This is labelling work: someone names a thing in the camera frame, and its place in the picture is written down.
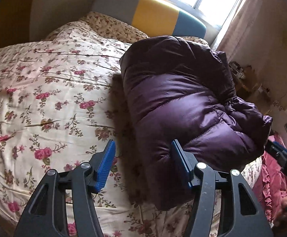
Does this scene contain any purple quilted down jacket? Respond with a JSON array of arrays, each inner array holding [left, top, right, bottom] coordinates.
[[119, 36, 272, 210]]

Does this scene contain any person's right hand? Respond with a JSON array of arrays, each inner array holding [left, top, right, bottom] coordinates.
[[273, 191, 287, 227]]

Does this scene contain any pink ruffled cloth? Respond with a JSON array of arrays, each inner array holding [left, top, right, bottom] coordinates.
[[252, 133, 287, 225]]

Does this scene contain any wooden bedside shelf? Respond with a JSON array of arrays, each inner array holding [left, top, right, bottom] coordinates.
[[229, 61, 272, 115]]

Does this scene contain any floral bed duvet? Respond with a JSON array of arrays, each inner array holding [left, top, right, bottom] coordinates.
[[0, 20, 261, 236]]

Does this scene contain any small-flower patterned pillow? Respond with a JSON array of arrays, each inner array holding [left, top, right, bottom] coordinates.
[[80, 11, 210, 46]]

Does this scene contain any grey yellow blue headboard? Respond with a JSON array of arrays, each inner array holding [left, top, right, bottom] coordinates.
[[92, 0, 206, 39]]

